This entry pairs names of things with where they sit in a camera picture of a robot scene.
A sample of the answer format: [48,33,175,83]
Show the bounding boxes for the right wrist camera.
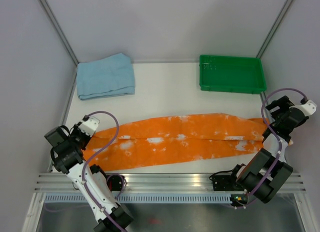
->
[293,99,317,117]

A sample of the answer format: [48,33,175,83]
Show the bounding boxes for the aluminium mounting rail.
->
[34,173,307,193]

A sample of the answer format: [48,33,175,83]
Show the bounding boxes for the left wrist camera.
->
[44,115,100,148]

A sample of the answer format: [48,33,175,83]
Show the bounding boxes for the purple cable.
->
[44,110,127,229]
[224,87,308,210]

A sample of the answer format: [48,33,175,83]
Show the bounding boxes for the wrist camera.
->
[44,115,100,148]
[293,99,317,117]

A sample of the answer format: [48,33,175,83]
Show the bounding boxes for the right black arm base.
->
[209,170,243,191]

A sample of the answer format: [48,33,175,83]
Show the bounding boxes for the light blue folded trousers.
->
[76,53,136,101]

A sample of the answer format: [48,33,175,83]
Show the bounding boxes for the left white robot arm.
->
[44,123,133,232]

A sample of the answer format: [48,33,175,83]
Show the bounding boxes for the green plastic tray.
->
[199,55,267,95]

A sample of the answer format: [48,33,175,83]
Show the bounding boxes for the orange tie-dye trousers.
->
[83,113,267,171]

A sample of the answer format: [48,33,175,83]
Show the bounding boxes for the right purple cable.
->
[224,87,308,210]

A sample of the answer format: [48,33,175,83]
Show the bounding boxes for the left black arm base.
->
[105,174,124,192]

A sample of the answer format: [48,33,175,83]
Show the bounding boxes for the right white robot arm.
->
[227,95,317,208]

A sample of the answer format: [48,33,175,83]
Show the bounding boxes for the white slotted cable duct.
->
[44,193,232,204]

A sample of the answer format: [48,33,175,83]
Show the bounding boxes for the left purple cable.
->
[44,110,127,229]

